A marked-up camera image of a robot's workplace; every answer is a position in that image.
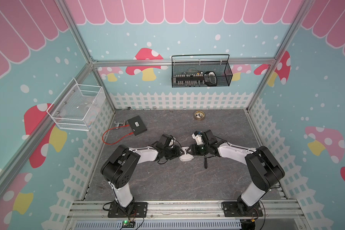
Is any white alarm clock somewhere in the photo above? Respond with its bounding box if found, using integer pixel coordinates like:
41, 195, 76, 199
179, 147, 194, 162

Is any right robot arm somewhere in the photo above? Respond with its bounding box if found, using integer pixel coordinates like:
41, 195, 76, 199
187, 130, 285, 213

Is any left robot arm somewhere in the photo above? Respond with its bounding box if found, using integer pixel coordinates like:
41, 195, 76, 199
100, 134, 184, 212

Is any tape roll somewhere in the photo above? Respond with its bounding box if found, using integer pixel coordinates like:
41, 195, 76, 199
194, 111, 206, 121

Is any black box device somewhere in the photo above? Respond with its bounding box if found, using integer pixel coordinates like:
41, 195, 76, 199
127, 116, 147, 136

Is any small circuit board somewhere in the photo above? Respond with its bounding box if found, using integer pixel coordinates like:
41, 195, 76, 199
121, 220, 136, 228

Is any red cable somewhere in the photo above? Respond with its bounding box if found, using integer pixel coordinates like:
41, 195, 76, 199
102, 125, 134, 145

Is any metal clip bracket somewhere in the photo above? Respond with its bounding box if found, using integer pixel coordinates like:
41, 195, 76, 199
114, 120, 127, 129

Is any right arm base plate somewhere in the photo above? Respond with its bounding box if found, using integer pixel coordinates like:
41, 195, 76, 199
221, 201, 263, 219

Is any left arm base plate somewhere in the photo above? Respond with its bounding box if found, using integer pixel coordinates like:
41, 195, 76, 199
107, 201, 148, 218

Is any black wire mesh basket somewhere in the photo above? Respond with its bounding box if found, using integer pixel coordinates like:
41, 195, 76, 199
171, 54, 233, 88

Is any white wire basket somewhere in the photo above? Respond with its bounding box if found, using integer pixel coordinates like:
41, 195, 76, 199
47, 79, 106, 131

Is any aluminium front rail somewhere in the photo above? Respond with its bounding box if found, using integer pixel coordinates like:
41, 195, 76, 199
63, 199, 311, 230

